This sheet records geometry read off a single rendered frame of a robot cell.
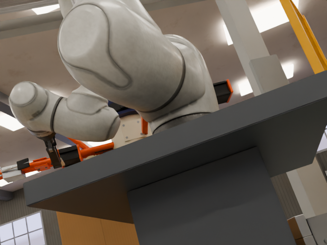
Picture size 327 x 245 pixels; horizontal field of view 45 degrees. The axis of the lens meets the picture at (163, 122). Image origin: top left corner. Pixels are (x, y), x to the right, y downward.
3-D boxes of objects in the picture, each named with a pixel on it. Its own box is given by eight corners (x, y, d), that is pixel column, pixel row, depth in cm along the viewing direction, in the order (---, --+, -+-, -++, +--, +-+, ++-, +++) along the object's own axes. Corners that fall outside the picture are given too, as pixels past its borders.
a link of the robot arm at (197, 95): (234, 122, 90) (209, 42, 98) (197, 101, 75) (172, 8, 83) (174, 148, 96) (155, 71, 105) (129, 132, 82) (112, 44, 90)
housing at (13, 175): (27, 178, 152) (25, 167, 154) (21, 174, 146) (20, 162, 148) (8, 183, 151) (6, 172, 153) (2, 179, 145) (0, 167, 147)
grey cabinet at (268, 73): (290, 94, 275) (274, 57, 286) (293, 90, 270) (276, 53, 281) (263, 100, 272) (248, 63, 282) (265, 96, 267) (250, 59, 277)
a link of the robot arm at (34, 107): (13, 129, 114) (57, 140, 113) (-6, 106, 99) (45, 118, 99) (27, 96, 118) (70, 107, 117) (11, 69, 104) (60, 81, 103)
